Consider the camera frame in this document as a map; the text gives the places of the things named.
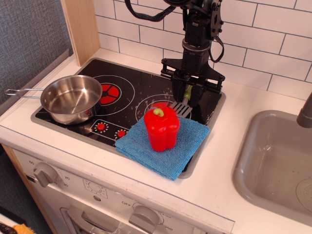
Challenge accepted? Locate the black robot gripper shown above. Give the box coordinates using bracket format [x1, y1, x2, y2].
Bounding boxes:
[161, 49, 225, 107]

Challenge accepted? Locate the green handled grey spatula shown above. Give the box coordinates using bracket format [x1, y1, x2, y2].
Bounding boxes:
[170, 85, 193, 118]

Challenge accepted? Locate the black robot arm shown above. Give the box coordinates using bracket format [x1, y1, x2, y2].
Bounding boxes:
[161, 0, 225, 107]

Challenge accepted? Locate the stainless steel pot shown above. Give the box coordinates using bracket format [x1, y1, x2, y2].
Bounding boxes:
[4, 75, 102, 125]

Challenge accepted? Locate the orange black object corner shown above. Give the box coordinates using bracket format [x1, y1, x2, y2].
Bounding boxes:
[0, 223, 35, 234]

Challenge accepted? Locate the red toy bell pepper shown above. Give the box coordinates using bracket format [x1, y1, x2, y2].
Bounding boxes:
[144, 107, 180, 152]

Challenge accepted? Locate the black toy stove top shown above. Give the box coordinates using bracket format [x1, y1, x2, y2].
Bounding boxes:
[30, 58, 227, 180]

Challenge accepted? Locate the blue folded cloth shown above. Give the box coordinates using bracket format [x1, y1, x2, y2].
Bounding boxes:
[115, 107, 210, 181]

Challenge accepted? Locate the grey toy sink basin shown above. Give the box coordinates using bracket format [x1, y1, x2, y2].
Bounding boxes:
[233, 110, 312, 226]

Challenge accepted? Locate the grey faucet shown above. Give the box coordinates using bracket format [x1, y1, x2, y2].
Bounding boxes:
[296, 93, 312, 128]

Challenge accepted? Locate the wooden side panel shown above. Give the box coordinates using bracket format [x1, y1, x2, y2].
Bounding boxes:
[61, 0, 100, 67]

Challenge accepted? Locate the grey right oven knob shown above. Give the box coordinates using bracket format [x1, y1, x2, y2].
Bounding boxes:
[129, 206, 160, 234]

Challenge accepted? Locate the grey oven knob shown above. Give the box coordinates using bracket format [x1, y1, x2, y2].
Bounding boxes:
[129, 206, 160, 234]
[34, 162, 58, 188]

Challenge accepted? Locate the grey left oven knob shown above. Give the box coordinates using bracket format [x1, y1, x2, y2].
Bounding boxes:
[34, 162, 58, 188]

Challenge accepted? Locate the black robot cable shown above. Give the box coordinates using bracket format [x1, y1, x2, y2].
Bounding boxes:
[124, 0, 176, 22]

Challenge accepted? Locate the grey oven door handle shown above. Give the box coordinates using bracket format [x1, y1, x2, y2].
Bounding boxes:
[66, 205, 137, 234]

